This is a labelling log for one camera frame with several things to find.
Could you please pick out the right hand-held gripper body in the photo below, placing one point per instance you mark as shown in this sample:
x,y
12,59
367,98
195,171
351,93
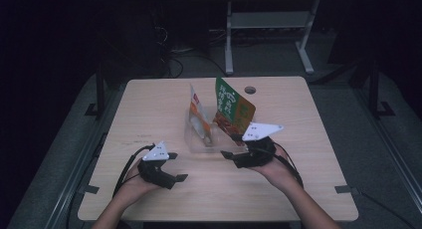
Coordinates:
x,y
258,154

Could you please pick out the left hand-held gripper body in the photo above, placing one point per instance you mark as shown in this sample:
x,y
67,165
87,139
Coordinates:
x,y
154,174

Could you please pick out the clear plastic container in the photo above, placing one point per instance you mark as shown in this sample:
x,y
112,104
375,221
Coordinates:
x,y
219,146

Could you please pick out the green and red seasoning packet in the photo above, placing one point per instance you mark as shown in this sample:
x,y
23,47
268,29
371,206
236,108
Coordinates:
x,y
232,109

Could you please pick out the white and orange packet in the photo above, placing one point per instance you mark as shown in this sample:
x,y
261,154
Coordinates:
x,y
199,119

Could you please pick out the person's left hand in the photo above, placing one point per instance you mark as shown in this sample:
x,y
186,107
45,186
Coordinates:
x,y
131,187

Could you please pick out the person's right hand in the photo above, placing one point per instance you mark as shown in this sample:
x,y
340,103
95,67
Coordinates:
x,y
280,172

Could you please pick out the black tape strip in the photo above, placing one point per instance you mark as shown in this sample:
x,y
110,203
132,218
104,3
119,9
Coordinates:
x,y
345,189
89,189

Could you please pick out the black metal stand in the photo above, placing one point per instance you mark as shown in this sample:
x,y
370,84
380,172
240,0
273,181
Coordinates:
x,y
374,96
100,93

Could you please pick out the grey metal rail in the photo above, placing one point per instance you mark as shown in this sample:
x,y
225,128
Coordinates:
x,y
71,185
391,152

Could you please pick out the white metal table frame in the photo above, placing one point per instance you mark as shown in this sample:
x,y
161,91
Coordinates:
x,y
268,20

